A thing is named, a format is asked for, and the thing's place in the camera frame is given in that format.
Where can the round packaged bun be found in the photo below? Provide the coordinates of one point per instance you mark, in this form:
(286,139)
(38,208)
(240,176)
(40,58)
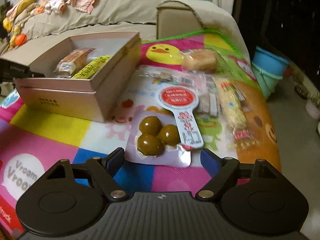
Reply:
(200,60)

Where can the yellow plush toy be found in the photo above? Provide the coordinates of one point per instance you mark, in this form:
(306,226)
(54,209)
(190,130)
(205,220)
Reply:
(15,11)

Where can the beige sofa with cover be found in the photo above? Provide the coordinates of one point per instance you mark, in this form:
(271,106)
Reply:
(154,19)

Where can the cracker bar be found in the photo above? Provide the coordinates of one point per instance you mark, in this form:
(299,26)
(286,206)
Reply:
(232,108)

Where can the orange toy ball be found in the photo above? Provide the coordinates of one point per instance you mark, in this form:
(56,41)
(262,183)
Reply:
(20,40)

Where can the blue plastic bucket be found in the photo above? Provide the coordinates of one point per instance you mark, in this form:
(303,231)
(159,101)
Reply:
(268,69)

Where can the pile of baby clothes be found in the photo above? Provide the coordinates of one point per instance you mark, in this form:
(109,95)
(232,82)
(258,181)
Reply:
(59,6)

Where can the packaged bread roll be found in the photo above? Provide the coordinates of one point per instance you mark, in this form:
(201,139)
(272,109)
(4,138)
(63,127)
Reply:
(74,62)

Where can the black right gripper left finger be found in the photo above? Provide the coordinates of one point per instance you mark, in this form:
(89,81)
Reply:
(100,173)

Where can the clear barcode snack packet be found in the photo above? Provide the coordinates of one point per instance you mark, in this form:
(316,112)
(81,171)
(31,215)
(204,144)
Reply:
(203,85)

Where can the yellow cheese snack pack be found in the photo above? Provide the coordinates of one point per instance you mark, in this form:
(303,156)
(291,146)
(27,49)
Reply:
(91,68)

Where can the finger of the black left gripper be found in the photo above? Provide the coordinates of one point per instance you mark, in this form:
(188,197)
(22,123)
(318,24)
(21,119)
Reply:
(13,70)

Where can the pink cardboard box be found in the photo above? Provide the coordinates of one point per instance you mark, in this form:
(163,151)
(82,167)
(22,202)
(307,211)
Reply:
(91,99)

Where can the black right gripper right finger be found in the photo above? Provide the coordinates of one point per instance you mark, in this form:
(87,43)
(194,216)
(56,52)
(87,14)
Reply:
(226,173)

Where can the colourful play mat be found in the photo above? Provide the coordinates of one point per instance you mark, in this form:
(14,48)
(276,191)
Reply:
(33,140)

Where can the green plum candy pack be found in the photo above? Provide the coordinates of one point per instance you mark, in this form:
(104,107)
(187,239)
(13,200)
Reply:
(167,140)

